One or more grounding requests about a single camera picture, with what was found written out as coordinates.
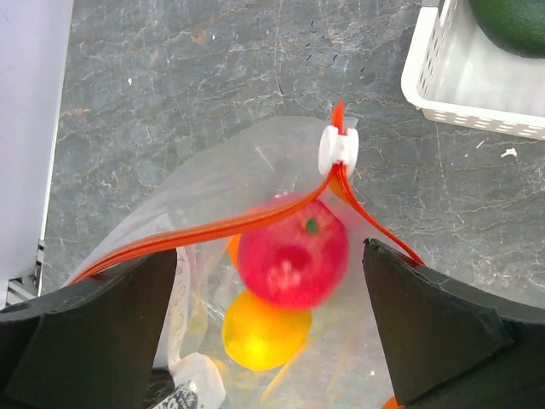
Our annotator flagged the dark green toy avocado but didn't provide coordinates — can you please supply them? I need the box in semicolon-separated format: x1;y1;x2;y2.
468;0;544;58

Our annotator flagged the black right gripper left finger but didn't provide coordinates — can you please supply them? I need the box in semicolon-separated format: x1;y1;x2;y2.
1;250;177;408

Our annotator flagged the yellow toy lemon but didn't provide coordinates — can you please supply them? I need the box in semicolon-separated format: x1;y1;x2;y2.
221;291;313;372

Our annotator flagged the red toy apple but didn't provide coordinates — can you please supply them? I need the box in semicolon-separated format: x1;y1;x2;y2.
238;199;349;310

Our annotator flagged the white perforated plastic basket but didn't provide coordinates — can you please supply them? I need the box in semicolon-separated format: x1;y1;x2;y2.
401;1;544;140

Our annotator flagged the toy orange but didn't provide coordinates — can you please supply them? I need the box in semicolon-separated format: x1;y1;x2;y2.
225;233;404;409

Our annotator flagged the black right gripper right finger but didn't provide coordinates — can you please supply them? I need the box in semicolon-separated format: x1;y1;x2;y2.
363;239;544;408

